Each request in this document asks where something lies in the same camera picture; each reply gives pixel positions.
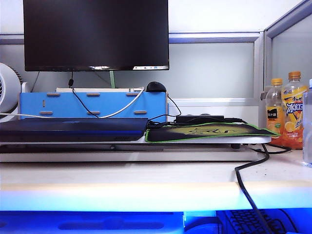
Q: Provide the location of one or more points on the clear mineral water bottle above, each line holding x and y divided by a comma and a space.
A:
308, 126

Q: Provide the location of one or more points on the white laptop riser stand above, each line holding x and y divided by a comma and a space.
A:
219, 140

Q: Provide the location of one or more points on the dark blue closed laptop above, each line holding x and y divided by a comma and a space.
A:
73, 129

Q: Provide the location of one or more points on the small orange juice bottle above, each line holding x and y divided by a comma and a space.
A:
274, 114

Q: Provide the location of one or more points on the iced tea bottle yellow label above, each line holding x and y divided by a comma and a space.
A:
293, 114

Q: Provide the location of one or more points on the green-edged black mouse pad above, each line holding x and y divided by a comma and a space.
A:
170, 134

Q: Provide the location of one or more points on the black computer mouse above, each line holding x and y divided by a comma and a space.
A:
156, 87

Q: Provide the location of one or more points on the black power adapter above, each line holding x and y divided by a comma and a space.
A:
195, 119

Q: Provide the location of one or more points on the blue wooden organizer box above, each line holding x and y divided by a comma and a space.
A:
61, 104

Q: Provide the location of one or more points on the black computer monitor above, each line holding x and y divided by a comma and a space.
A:
97, 34

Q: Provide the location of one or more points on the black keyboard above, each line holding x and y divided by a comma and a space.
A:
246, 221

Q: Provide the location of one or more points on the white desk fan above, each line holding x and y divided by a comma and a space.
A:
9, 97

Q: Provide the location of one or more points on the green monitor stand post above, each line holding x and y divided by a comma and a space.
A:
112, 79

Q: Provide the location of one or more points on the white monitor base plate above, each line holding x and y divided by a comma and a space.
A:
102, 90

